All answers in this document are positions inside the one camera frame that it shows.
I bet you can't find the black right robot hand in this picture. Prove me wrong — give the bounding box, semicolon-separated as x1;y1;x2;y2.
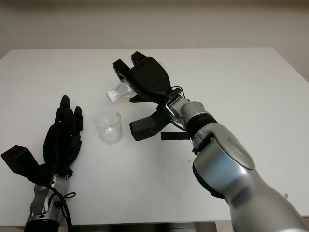
112;51;172;103

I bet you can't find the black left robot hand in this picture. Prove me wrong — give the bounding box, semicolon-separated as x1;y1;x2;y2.
42;95;84;175

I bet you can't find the clear plastic water bottle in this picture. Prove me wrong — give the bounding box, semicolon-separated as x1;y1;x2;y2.
107;80;136;102

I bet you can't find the clear glass cup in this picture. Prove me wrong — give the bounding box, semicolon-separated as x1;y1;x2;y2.
94;109;123;145

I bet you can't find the black tape strip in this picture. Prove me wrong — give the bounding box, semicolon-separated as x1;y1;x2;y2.
160;132;191;141

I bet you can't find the dark robot body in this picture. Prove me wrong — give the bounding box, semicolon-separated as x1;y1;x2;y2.
71;216;219;232

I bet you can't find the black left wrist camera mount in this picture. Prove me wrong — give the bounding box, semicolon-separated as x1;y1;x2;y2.
0;145;53;186

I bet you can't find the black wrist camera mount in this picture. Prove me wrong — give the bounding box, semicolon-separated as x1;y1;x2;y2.
0;145;53;186
129;103;173;142

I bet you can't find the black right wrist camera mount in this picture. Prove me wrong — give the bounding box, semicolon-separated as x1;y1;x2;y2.
129;103;173;142

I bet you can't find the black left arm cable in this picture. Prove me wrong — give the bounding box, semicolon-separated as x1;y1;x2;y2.
48;185;76;232

